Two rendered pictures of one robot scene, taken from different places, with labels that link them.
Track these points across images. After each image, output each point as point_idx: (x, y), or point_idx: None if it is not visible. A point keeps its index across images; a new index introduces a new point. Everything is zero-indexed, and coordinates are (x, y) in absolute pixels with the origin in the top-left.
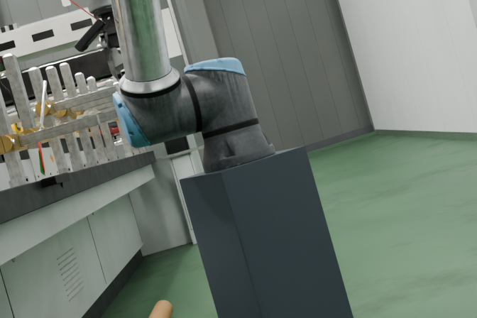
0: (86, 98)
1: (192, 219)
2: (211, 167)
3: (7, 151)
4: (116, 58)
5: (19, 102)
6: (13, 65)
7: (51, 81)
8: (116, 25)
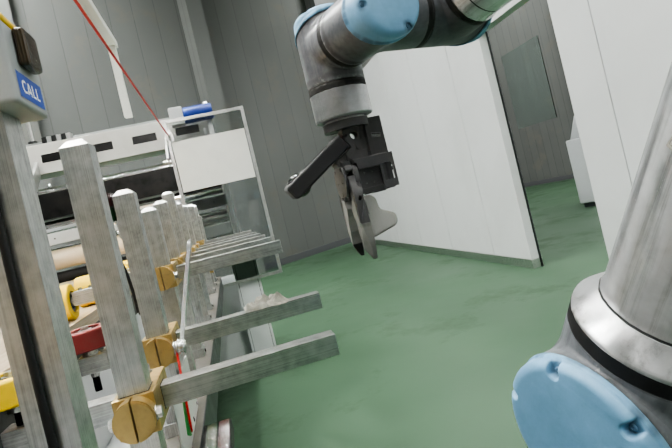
0: (232, 258)
1: None
2: None
3: (143, 440)
4: (375, 217)
5: (141, 284)
6: (134, 212)
7: (161, 223)
8: None
